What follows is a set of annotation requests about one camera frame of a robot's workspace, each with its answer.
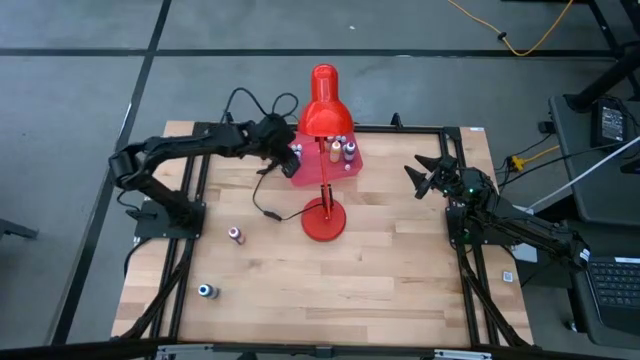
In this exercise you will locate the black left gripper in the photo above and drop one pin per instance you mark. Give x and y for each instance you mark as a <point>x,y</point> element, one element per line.
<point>280,140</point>

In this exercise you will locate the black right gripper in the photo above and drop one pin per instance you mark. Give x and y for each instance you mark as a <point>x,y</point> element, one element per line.
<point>447,177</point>

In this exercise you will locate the large purple food coloring bottle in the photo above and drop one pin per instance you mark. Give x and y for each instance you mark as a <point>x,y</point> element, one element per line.
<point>349,150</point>

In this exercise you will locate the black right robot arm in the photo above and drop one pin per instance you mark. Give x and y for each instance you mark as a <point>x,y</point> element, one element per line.
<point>525,225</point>

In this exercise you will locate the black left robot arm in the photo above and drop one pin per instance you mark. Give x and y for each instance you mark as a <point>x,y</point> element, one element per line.
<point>190,142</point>

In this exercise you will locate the large pink food coloring bottle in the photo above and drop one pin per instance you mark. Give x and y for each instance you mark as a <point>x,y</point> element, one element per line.
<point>235,233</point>

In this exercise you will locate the large blue food coloring bottle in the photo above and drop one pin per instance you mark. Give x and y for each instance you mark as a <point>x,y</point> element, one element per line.
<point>205,290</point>

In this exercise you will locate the pink translucent plastic bin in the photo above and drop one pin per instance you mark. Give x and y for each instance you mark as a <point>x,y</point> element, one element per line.
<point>312,170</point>

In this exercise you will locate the red desk lamp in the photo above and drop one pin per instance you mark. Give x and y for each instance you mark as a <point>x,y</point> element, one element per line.
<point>325,115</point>

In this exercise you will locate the yellow power plug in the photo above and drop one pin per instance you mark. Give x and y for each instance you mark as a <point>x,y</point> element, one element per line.
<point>517,163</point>

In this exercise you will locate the small white tag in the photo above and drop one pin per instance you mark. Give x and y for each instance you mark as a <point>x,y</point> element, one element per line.
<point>508,277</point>

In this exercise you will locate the white rod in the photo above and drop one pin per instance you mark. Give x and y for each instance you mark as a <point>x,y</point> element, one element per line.
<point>585,172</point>

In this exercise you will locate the grey desk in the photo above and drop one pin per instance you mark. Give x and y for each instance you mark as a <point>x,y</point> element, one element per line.
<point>600,200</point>

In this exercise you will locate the black power adapter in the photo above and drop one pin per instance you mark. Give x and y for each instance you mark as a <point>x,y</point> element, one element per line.
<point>610,122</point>

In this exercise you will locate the black desk leg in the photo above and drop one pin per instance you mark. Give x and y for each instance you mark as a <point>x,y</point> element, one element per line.
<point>600,82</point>

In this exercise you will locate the black keyboard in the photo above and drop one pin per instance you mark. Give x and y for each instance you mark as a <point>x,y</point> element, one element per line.
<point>615,290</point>

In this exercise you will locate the grey chair base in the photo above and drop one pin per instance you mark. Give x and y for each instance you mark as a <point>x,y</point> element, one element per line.
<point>15,229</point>

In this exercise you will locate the black aluminium table frame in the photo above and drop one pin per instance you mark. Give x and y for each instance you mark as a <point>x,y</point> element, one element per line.
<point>400,129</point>

